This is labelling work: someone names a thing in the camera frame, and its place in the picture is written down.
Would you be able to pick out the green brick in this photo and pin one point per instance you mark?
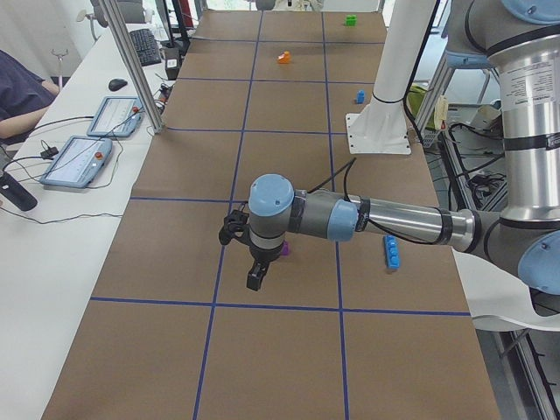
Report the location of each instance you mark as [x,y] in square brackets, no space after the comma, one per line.
[350,20]

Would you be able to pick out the black computer mouse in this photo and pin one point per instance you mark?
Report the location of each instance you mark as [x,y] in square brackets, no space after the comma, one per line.
[117,84]

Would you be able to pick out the black handheld remote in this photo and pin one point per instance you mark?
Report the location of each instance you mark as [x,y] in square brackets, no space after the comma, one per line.
[14,192]

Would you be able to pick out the near teach pendant tablet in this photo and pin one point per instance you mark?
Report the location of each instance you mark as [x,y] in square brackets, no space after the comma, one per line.
[78,162]

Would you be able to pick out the teach pendant tablet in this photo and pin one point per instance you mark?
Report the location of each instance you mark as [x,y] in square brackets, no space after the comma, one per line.
[117,116]
[78,162]

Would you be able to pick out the white chair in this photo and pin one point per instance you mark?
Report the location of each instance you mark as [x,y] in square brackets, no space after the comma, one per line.
[498,301]

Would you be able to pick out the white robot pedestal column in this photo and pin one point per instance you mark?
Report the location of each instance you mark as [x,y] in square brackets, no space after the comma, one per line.
[410,21]

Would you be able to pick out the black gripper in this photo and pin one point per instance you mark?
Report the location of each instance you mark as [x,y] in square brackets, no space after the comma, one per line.
[263,256]

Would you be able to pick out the black keyboard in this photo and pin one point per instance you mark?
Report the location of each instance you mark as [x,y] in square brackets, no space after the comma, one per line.
[146,47]

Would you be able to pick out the person in dark shirt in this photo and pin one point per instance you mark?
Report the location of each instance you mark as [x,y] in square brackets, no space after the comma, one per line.
[25,98]

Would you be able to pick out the aluminium frame post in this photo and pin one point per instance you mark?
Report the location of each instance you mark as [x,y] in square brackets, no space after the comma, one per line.
[128,53]

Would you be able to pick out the long blue stud brick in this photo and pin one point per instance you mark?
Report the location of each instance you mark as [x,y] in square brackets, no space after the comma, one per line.
[391,252]

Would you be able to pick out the orange trapezoid block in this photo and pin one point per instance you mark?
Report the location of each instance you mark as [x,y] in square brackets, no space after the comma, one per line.
[284,58]

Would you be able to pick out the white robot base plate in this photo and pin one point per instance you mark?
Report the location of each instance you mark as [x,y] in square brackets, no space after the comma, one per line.
[372,133]

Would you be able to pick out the purple trapezoid block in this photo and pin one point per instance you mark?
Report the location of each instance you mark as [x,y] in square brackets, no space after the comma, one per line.
[285,251]

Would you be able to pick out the far teach pendant tablet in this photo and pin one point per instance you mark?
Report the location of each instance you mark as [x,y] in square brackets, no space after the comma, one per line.
[117,116]

